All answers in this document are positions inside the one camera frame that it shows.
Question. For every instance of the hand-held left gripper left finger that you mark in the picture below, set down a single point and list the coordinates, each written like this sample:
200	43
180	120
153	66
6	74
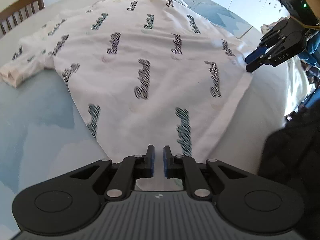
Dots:
151	160

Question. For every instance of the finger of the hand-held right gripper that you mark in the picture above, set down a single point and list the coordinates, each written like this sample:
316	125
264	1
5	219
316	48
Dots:
257	65
256	54

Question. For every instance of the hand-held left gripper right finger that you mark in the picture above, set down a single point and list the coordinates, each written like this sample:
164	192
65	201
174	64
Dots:
166	161

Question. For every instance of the white printed t-shirt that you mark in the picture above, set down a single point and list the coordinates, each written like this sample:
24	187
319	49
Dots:
150	62

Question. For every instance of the blue cloth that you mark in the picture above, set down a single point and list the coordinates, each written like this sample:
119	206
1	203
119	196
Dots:
312	52

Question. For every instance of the white wardrobe with stickers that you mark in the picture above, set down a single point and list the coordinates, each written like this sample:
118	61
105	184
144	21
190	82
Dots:
240	2

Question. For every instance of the person's dark clothing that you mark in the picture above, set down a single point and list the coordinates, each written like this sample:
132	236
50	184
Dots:
292	170

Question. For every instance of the brown wooden chair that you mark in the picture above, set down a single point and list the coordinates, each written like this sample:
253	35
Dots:
18	13

